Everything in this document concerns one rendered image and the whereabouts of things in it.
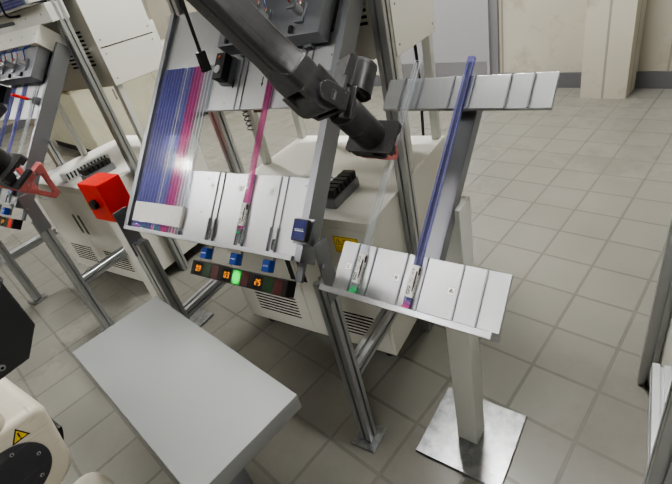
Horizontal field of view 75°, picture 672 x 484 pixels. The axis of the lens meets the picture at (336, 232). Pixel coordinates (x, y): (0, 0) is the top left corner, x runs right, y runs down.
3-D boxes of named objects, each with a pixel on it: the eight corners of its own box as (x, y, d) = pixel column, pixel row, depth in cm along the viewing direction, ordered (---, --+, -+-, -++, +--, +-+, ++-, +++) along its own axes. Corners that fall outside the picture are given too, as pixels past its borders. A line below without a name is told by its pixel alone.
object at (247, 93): (336, 113, 110) (325, 105, 106) (168, 118, 145) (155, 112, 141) (360, -12, 113) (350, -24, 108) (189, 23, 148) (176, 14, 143)
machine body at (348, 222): (399, 368, 160) (369, 224, 128) (255, 324, 197) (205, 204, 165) (456, 262, 203) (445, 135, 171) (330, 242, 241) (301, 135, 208)
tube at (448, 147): (411, 309, 81) (408, 308, 80) (404, 307, 82) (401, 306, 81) (476, 58, 87) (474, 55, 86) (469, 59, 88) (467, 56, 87)
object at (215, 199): (303, 257, 105) (295, 256, 103) (137, 227, 141) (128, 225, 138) (317, 180, 107) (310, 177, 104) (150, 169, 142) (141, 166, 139)
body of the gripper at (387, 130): (358, 123, 88) (339, 105, 82) (403, 125, 82) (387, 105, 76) (349, 153, 87) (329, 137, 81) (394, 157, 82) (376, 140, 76)
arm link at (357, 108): (323, 122, 75) (351, 121, 72) (331, 86, 76) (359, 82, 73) (343, 140, 81) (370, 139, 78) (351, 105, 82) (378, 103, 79)
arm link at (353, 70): (290, 109, 75) (317, 96, 68) (305, 48, 77) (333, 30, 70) (344, 136, 82) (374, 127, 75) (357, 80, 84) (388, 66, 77)
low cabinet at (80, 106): (260, 91, 591) (241, 26, 549) (102, 162, 467) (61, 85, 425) (193, 90, 706) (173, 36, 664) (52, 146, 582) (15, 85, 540)
